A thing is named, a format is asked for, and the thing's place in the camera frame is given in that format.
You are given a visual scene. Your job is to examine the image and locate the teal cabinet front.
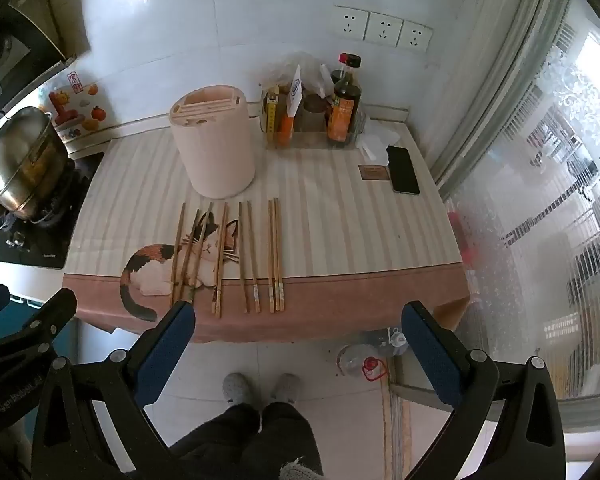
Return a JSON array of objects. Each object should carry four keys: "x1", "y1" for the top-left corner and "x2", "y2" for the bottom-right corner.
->
[{"x1": 0, "y1": 285, "x2": 78, "y2": 356}]

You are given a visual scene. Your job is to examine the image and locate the fruit wall sticker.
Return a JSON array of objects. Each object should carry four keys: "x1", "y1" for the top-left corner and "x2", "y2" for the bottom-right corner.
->
[{"x1": 40, "y1": 71, "x2": 112, "y2": 143}]

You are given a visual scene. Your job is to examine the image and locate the brown jar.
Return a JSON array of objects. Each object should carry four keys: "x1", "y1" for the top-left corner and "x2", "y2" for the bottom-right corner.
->
[{"x1": 302, "y1": 94, "x2": 330, "y2": 132}]

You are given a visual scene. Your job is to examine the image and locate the dark bottle orange label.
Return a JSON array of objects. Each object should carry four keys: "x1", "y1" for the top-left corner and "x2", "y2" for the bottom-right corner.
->
[{"x1": 326, "y1": 74, "x2": 363, "y2": 149}]

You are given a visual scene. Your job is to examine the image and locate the plastic bottle red handle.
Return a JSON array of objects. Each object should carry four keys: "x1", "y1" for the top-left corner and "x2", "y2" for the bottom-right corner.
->
[{"x1": 336, "y1": 344, "x2": 388, "y2": 386}]

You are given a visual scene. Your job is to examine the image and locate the clear plastic bag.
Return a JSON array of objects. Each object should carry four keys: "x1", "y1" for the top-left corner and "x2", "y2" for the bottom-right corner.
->
[{"x1": 265, "y1": 51, "x2": 333, "y2": 98}]

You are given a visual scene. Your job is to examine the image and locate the orange packet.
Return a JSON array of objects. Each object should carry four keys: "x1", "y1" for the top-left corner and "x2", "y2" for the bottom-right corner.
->
[{"x1": 279, "y1": 110, "x2": 296, "y2": 144}]

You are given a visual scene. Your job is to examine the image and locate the white wall socket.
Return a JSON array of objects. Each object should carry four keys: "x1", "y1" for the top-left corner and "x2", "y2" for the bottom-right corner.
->
[
  {"x1": 330, "y1": 6, "x2": 370, "y2": 42},
  {"x1": 365, "y1": 11, "x2": 403, "y2": 47},
  {"x1": 397, "y1": 19, "x2": 433, "y2": 52}
]

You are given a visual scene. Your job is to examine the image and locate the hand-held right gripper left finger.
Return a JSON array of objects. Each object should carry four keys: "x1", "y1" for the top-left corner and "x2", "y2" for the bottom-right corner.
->
[{"x1": 31, "y1": 300, "x2": 197, "y2": 480}]

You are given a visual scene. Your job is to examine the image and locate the cat print tablecloth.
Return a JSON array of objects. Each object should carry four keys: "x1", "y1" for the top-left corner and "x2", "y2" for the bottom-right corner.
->
[{"x1": 62, "y1": 102, "x2": 473, "y2": 343}]

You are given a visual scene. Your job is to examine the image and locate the steel pot with lid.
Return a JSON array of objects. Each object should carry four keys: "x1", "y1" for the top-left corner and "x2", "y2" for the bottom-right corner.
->
[{"x1": 0, "y1": 106, "x2": 76, "y2": 223}]

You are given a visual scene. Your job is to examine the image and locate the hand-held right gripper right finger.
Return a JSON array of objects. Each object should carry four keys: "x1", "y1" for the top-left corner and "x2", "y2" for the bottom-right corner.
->
[{"x1": 401, "y1": 301, "x2": 567, "y2": 480}]

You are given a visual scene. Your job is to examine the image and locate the clear plastic organizer tray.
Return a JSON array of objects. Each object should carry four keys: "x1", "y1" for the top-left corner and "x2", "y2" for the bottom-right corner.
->
[{"x1": 260, "y1": 87, "x2": 368, "y2": 150}]

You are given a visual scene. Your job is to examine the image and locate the white tissue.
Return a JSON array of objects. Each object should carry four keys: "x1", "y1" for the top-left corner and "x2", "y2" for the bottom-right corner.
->
[{"x1": 357, "y1": 119, "x2": 406, "y2": 166}]

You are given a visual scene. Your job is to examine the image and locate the pink utensil holder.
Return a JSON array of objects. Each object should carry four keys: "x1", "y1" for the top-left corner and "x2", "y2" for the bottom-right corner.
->
[{"x1": 169, "y1": 83, "x2": 257, "y2": 199}]

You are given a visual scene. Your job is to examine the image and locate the row of wooden chopsticks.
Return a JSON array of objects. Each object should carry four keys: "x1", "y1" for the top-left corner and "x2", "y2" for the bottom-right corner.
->
[{"x1": 170, "y1": 198, "x2": 286, "y2": 318}]

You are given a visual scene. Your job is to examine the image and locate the black gas stove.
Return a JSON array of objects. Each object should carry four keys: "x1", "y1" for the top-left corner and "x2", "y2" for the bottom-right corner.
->
[{"x1": 0, "y1": 152, "x2": 106, "y2": 271}]

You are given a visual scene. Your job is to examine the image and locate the range hood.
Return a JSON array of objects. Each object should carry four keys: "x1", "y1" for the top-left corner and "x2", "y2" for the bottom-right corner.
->
[{"x1": 0, "y1": 0, "x2": 91, "y2": 111}]

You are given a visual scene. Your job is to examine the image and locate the dark bottle red cap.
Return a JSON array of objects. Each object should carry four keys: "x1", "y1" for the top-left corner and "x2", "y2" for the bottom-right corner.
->
[{"x1": 331, "y1": 53, "x2": 362, "y2": 86}]

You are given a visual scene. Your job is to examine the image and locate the black smartphone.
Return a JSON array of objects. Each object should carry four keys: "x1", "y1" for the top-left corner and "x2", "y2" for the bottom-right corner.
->
[{"x1": 386, "y1": 146, "x2": 421, "y2": 196}]

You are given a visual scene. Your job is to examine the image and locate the frosted glass sliding door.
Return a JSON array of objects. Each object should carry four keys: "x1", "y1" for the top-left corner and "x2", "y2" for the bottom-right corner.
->
[{"x1": 430, "y1": 0, "x2": 600, "y2": 436}]

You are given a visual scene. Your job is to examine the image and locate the grey slipper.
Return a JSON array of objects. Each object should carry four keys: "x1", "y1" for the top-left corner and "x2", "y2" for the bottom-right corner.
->
[
  {"x1": 269, "y1": 372, "x2": 301, "y2": 404},
  {"x1": 222, "y1": 372, "x2": 255, "y2": 406}
]

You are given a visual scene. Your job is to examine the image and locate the yellow box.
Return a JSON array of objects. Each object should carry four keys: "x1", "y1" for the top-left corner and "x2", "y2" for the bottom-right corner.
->
[{"x1": 265, "y1": 85, "x2": 281, "y2": 137}]

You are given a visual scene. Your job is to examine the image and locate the person's legs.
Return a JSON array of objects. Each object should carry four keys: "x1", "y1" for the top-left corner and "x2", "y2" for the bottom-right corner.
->
[{"x1": 170, "y1": 400, "x2": 326, "y2": 480}]

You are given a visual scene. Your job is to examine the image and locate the clear plastic bottle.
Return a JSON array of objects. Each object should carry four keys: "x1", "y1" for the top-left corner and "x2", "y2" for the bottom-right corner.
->
[{"x1": 370, "y1": 327, "x2": 406, "y2": 357}]

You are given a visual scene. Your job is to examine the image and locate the white seasoning packet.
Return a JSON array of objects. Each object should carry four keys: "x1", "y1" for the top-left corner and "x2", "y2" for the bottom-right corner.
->
[{"x1": 286, "y1": 65, "x2": 304, "y2": 118}]

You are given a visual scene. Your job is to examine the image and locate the brown card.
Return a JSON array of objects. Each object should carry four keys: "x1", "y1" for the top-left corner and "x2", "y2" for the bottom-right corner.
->
[{"x1": 358, "y1": 164, "x2": 392, "y2": 182}]

